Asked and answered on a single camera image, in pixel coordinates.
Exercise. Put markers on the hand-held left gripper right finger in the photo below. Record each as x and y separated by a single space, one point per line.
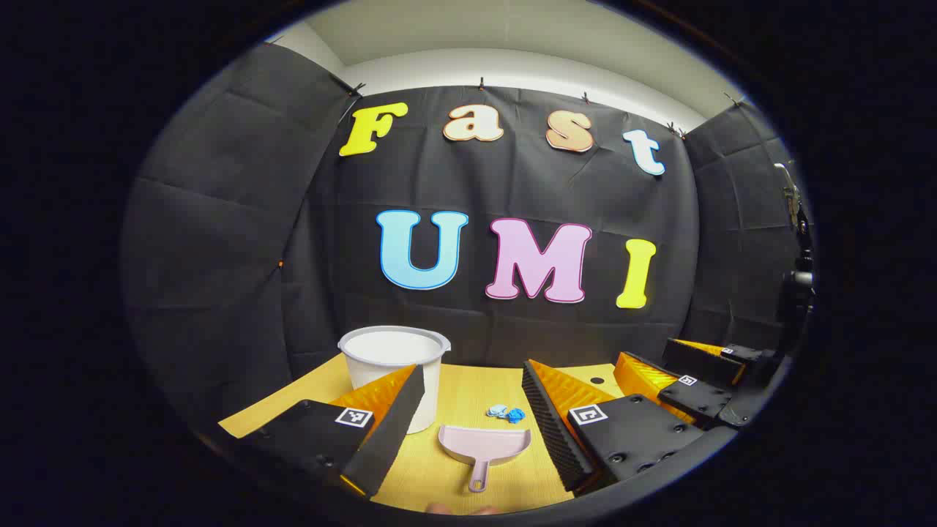
545 424

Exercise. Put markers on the wooden desktop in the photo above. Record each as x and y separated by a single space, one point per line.
468 399

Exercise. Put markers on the pink dustpan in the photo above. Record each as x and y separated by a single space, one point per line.
484 445

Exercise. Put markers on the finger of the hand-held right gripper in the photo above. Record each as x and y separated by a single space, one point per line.
695 399
699 359

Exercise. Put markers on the dark blue paper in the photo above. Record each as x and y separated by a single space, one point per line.
515 415

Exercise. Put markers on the light blue paper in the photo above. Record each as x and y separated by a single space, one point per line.
497 410

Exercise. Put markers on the metal stand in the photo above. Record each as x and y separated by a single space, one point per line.
792 197

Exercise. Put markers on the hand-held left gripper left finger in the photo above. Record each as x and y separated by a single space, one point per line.
399 417

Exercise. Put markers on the white garbage bin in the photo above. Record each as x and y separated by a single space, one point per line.
388 362

